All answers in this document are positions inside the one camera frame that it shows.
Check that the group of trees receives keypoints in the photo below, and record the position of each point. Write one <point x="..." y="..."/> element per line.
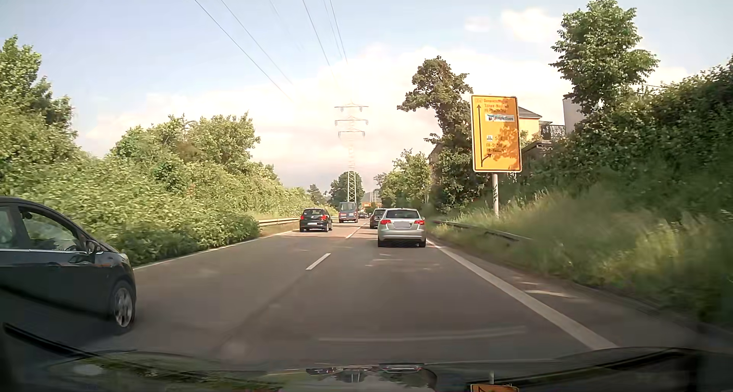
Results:
<point x="378" y="186"/>

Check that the grey van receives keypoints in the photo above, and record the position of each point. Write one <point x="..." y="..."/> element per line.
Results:
<point x="347" y="211"/>

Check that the grey car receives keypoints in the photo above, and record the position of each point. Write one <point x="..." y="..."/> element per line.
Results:
<point x="375" y="217"/>

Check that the steel lattice pylon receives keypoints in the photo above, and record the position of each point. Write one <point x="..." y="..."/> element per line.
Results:
<point x="351" y="151"/>

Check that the silver estate car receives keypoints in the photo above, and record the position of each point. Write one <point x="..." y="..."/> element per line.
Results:
<point x="401" y="227"/>

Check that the dark hatchback car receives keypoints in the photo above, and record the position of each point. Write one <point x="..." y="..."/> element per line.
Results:
<point x="315" y="219"/>

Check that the ivy covered tree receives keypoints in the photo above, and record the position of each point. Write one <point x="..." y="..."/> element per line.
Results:
<point x="446" y="128"/>

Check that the grey asphalt road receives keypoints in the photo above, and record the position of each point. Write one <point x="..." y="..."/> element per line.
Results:
<point x="366" y="300"/>

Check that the yellow direction road sign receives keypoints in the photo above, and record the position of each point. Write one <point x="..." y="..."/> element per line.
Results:
<point x="496" y="134"/>

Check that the yellow building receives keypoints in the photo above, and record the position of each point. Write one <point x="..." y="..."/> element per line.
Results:
<point x="528" y="126"/>

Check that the road markings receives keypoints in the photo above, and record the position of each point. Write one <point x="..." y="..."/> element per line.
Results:
<point x="532" y="304"/>

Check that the white building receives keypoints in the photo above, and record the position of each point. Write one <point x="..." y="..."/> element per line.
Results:
<point x="571" y="115"/>

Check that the row of bushes and trees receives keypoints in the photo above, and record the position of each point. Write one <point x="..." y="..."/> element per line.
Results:
<point x="143" y="186"/>

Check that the tall grass verge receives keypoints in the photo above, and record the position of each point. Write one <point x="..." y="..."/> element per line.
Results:
<point x="601" y="249"/>

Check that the tall green tree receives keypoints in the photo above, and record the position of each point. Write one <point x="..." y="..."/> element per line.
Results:
<point x="601" y="54"/>

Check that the black car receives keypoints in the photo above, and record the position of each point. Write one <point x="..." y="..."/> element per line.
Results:
<point x="51" y="272"/>

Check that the metal guard rail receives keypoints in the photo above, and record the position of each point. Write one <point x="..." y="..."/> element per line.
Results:
<point x="278" y="221"/>
<point x="481" y="229"/>

